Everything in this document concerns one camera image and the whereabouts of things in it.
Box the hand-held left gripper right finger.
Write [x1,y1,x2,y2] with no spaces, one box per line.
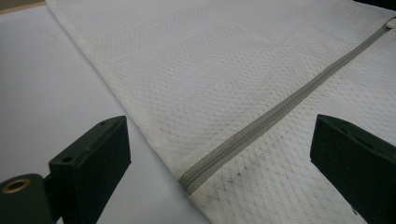
[309,113,396,224]

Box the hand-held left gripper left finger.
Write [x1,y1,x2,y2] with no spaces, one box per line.
[48,115,132,224]

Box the white mesh laundry bag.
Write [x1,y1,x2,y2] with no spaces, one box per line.
[46,0,396,224]

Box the white work board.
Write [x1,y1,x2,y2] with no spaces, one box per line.
[0,4,213,224]

